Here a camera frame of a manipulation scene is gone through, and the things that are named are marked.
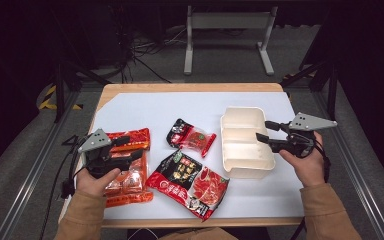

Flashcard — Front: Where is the yellow black hazard tape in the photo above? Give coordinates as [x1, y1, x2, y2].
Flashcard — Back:
[38, 84, 84, 111]

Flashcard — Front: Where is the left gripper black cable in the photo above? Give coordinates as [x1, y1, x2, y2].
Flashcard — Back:
[39, 134, 91, 240]

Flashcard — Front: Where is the person's right hand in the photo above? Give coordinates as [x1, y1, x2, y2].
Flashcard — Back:
[278, 131, 326, 188]

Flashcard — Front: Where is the large black red packet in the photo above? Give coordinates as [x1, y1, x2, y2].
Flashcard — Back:
[145, 149, 231, 222]

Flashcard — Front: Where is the white table sheet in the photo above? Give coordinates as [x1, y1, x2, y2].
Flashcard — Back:
[64, 91, 305, 221]

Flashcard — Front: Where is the white divided plastic container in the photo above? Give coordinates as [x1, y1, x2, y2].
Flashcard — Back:
[219, 105, 277, 180]

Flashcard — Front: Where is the person's tan clothing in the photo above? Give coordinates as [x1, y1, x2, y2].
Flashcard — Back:
[158, 226, 240, 240]

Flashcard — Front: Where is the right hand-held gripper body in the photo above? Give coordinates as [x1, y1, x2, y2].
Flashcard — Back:
[269, 112, 338, 159]

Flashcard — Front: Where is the white metal stand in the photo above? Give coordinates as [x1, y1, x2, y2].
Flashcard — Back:
[183, 4, 279, 77]

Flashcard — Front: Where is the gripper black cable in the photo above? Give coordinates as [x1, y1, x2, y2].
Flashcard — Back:
[289, 139, 332, 240]
[39, 134, 91, 240]

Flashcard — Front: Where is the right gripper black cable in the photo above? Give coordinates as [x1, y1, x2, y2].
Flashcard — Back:
[289, 139, 332, 240]

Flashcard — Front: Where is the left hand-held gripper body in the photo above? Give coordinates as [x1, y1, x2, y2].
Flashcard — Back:
[77, 128, 145, 179]

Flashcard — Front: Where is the floor cables bundle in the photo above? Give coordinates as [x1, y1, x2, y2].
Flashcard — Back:
[111, 24, 189, 84]

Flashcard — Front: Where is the black metal stand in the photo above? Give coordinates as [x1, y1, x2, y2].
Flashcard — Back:
[50, 58, 112, 124]
[279, 59, 340, 122]

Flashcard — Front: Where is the orange seasoning packet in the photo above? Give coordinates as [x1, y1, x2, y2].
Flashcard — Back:
[103, 127, 155, 209]

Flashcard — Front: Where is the aluminium floor rail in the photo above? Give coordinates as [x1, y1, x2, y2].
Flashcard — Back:
[312, 89, 384, 240]
[0, 89, 82, 240]

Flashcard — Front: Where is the small red black packet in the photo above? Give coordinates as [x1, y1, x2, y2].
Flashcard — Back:
[165, 117, 218, 158]

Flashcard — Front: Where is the person's left hand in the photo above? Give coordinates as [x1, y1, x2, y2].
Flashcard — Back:
[75, 166, 122, 198]

